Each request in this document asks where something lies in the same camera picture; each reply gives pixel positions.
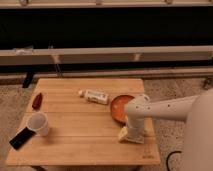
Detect white lying bottle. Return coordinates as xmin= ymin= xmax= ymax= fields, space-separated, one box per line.
xmin=78 ymin=89 xmax=109 ymax=105

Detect black floor cable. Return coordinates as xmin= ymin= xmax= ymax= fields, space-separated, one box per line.
xmin=165 ymin=150 xmax=183 ymax=171

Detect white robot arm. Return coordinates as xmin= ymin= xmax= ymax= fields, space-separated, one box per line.
xmin=119 ymin=89 xmax=213 ymax=171

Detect black rectangular remote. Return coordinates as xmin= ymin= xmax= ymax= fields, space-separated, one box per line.
xmin=9 ymin=127 xmax=35 ymax=150

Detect white sponge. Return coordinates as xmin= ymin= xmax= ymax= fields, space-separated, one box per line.
xmin=125 ymin=129 xmax=144 ymax=144

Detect dark red small object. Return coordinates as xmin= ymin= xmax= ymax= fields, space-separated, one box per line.
xmin=32 ymin=93 xmax=43 ymax=110

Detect wooden folding table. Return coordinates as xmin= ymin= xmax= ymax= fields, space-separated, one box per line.
xmin=6 ymin=78 xmax=160 ymax=166

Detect orange ceramic bowl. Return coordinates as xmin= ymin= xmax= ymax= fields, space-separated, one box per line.
xmin=110 ymin=95 xmax=133 ymax=124

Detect long grey wall rail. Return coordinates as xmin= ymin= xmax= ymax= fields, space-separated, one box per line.
xmin=0 ymin=45 xmax=213 ymax=66

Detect white plastic cup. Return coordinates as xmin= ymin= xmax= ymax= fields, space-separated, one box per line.
xmin=26 ymin=112 xmax=50 ymax=136

